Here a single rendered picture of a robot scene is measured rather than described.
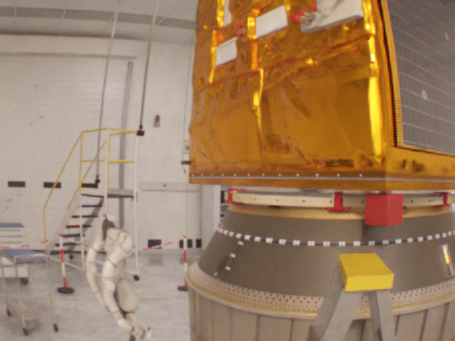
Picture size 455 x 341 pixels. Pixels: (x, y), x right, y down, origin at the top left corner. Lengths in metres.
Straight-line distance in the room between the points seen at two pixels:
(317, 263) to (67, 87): 8.28
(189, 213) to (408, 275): 8.79
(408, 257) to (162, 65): 9.07
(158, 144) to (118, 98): 1.59
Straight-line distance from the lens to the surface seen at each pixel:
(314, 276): 2.04
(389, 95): 1.81
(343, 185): 1.92
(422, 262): 2.19
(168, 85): 10.43
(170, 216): 10.29
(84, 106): 9.64
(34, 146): 9.40
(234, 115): 2.67
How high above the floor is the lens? 1.79
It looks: level
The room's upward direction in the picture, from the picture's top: 1 degrees clockwise
